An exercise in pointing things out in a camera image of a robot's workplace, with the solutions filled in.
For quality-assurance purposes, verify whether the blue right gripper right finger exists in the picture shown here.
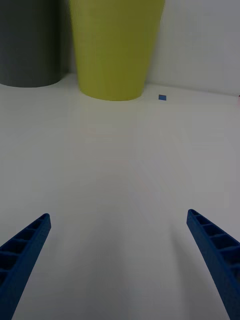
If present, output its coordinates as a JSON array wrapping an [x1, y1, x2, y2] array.
[[186, 208, 240, 320]]

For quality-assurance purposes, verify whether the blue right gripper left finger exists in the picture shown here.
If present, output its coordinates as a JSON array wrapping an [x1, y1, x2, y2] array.
[[0, 212, 52, 320]]

